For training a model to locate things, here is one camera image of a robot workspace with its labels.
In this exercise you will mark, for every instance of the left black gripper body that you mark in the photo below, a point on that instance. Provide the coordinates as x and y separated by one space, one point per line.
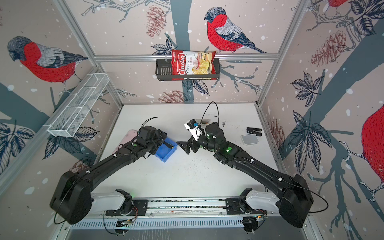
158 140

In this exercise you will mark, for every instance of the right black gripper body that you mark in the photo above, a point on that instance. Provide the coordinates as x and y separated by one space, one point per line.
203 142

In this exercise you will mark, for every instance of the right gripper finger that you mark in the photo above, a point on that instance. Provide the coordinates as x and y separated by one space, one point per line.
187 150
182 144

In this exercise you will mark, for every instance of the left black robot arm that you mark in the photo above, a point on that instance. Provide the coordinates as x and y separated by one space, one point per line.
72 198

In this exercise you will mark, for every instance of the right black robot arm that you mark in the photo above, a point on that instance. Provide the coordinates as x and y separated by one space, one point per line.
228 153

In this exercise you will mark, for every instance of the blue plastic bin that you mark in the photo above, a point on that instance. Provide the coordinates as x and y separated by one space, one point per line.
163 153

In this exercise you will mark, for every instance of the pink plastic case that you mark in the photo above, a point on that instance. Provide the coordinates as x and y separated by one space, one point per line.
130 136

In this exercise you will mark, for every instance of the grey square box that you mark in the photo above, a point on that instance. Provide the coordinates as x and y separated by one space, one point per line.
249 139

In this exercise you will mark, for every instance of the black stapler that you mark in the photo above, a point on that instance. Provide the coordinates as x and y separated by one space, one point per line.
254 131

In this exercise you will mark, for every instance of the red cassava chips bag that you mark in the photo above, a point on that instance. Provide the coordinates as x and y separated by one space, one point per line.
201 62

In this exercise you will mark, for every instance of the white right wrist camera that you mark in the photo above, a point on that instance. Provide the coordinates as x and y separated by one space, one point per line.
194 128

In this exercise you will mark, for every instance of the aluminium front rail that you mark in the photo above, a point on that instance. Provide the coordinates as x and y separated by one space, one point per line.
186 207

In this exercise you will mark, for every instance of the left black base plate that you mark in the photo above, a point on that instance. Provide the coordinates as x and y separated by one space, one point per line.
130 208

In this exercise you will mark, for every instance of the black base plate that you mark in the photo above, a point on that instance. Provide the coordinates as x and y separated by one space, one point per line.
240 207
130 208

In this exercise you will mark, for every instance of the black wall basket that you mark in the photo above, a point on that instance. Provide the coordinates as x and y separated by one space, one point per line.
165 71

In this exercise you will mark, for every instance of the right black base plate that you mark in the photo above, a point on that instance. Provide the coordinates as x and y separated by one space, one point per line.
240 207

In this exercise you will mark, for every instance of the white wire mesh shelf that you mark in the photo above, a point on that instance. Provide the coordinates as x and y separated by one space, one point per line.
72 116

